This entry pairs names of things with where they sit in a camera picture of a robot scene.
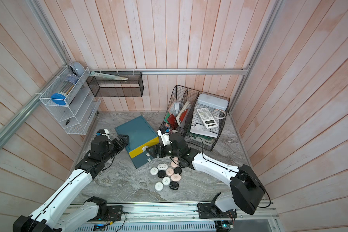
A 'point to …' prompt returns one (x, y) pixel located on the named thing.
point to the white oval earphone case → (162, 166)
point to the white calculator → (208, 120)
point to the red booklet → (172, 121)
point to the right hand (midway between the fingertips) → (151, 147)
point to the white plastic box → (212, 102)
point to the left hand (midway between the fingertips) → (125, 141)
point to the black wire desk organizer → (198, 116)
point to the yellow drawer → (143, 148)
